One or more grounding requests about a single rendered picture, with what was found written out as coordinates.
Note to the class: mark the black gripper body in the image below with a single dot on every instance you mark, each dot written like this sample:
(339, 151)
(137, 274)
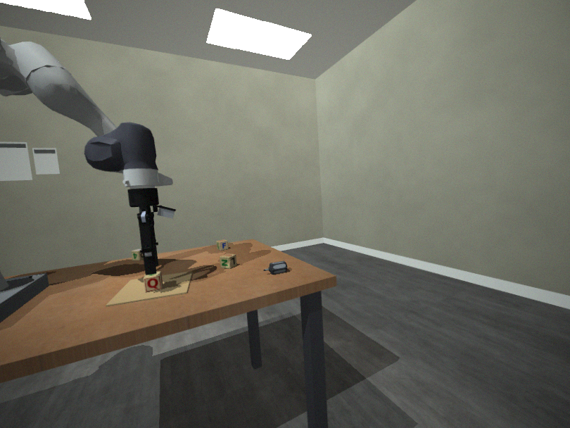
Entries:
(143, 198)

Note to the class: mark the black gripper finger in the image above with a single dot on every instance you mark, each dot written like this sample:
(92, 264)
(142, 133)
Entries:
(154, 244)
(147, 242)

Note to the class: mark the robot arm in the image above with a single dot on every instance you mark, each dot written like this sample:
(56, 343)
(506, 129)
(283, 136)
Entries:
(130, 146)

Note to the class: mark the beige square mat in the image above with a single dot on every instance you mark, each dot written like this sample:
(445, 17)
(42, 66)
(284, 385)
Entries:
(133, 291)

